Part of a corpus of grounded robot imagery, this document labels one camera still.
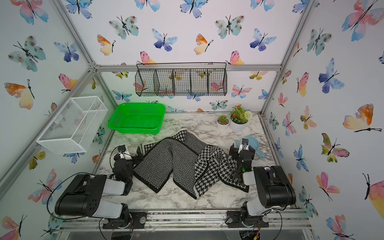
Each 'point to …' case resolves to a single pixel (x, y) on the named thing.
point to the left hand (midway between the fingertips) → (132, 147)
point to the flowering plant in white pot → (239, 118)
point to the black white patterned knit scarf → (184, 159)
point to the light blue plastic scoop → (254, 143)
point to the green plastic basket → (138, 118)
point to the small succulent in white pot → (223, 122)
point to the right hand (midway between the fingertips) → (243, 144)
